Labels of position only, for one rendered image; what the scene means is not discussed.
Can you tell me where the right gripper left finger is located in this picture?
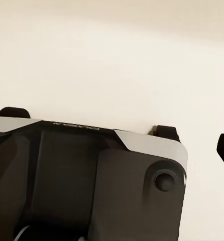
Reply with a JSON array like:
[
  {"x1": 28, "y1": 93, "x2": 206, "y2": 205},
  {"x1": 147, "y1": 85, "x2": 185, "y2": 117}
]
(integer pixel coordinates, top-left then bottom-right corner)
[{"x1": 0, "y1": 133, "x2": 18, "y2": 180}]

